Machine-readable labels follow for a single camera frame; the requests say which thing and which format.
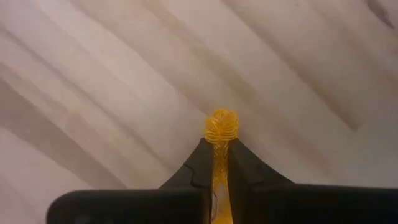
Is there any orange spring coil keychain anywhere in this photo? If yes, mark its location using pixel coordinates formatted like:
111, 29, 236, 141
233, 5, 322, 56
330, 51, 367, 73
203, 108, 240, 224

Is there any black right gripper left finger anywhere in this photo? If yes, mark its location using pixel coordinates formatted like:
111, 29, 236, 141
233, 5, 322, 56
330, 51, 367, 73
45, 138, 215, 224

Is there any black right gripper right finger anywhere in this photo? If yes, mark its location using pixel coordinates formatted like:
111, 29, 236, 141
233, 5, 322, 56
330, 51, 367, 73
228, 138, 398, 224

